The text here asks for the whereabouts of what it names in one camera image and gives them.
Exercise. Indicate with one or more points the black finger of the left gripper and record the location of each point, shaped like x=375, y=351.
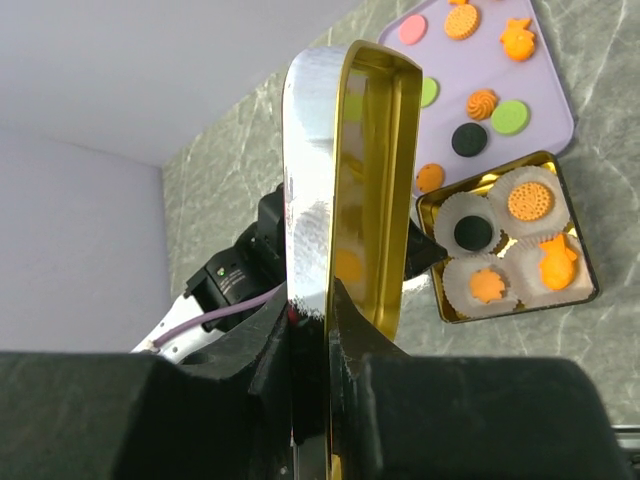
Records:
x=422, y=252

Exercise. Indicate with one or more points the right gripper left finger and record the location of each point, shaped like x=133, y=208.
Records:
x=223, y=415

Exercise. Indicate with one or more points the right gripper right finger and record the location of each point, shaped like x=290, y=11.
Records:
x=398, y=416

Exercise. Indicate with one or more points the black sandwich cookie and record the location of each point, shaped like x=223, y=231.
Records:
x=473, y=233
x=469, y=139

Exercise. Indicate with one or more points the orange round dotted cookie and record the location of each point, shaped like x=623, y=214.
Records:
x=530, y=201

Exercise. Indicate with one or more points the orange pumpkin cookie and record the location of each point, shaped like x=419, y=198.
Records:
x=518, y=40
x=558, y=264

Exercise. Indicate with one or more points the gold tin lid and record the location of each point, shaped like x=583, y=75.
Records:
x=349, y=132

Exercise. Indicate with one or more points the lavender plastic tray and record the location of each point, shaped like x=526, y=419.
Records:
x=478, y=62

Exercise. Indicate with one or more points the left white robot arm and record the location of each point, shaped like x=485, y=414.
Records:
x=231, y=286

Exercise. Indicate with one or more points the orange chocolate chip cookie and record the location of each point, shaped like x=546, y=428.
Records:
x=429, y=178

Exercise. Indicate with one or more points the white paper cup back-right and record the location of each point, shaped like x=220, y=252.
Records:
x=556, y=220

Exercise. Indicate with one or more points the black sandwich cookie on tray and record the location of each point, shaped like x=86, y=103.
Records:
x=469, y=139

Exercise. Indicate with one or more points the white paper cup front-right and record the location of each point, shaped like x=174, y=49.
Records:
x=522, y=261

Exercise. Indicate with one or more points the orange swirl cookie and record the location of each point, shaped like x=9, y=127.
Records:
x=481, y=104

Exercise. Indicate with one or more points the green round cookie right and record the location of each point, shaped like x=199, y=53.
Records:
x=510, y=117

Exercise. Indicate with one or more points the green round cookie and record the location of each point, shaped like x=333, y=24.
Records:
x=510, y=117
x=430, y=91

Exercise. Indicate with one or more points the green round cookie left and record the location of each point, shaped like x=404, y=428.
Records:
x=430, y=91

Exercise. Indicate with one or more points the pink round cookie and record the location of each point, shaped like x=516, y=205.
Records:
x=412, y=29

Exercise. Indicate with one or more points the orange round cookie top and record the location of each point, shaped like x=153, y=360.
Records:
x=462, y=21

